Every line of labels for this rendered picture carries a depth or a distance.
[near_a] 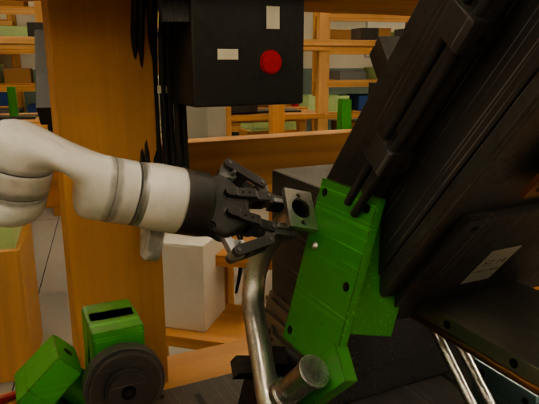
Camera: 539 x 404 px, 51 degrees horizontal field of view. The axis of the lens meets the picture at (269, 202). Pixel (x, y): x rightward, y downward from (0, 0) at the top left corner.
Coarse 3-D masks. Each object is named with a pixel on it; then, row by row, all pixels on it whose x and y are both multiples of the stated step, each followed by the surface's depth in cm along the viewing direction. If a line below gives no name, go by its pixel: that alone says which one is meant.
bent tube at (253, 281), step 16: (288, 192) 69; (304, 192) 71; (288, 208) 68; (304, 208) 70; (288, 224) 67; (304, 224) 68; (256, 256) 75; (272, 256) 75; (256, 272) 75; (256, 288) 75; (256, 304) 74; (256, 320) 73; (256, 336) 72; (256, 352) 71; (272, 352) 72; (256, 368) 70; (272, 368) 70; (256, 384) 69
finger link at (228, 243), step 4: (220, 236) 64; (224, 240) 64; (228, 240) 64; (232, 240) 64; (236, 240) 64; (240, 240) 64; (224, 244) 64; (228, 244) 64; (232, 244) 64; (236, 244) 64; (228, 248) 64; (232, 248) 64; (228, 252) 64; (228, 256) 64; (232, 256) 63; (244, 256) 64; (232, 260) 64; (236, 260) 64
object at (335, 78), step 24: (336, 48) 773; (360, 48) 783; (312, 72) 820; (336, 72) 799; (360, 72) 796; (312, 96) 784; (336, 96) 793; (360, 96) 805; (312, 120) 834; (336, 120) 834
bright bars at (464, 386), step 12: (432, 336) 69; (444, 348) 68; (456, 348) 69; (444, 360) 67; (468, 360) 68; (456, 372) 66; (468, 372) 68; (456, 384) 66; (480, 384) 66; (468, 396) 65
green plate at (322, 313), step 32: (320, 192) 69; (320, 224) 68; (352, 224) 63; (320, 256) 67; (352, 256) 62; (320, 288) 66; (352, 288) 61; (288, 320) 71; (320, 320) 65; (352, 320) 62; (384, 320) 65; (320, 352) 64
